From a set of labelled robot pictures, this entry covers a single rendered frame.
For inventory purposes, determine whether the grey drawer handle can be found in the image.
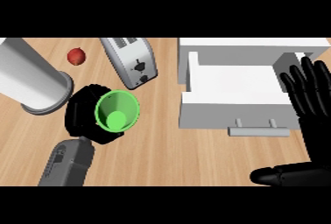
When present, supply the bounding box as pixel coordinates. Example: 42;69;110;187
228;118;292;137

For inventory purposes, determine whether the grey cylindrical appliance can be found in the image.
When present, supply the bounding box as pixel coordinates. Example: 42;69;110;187
0;37;76;116

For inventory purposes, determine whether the red fruit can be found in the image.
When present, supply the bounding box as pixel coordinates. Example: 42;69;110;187
67;47;88;67

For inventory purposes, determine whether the white cabinet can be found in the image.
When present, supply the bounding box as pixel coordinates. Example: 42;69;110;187
178;37;331;86

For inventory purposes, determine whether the white open drawer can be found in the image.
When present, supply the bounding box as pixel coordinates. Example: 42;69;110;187
180;51;308;130

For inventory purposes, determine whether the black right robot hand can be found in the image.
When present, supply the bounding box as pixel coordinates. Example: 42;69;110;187
250;56;331;187

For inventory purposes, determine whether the green cup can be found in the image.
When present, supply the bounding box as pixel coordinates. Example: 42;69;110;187
95;89;141;133

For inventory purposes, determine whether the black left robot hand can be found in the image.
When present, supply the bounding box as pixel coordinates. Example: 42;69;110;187
64;83;128;145

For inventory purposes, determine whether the silver toaster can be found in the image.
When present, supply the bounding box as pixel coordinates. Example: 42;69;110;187
100;37;160;90

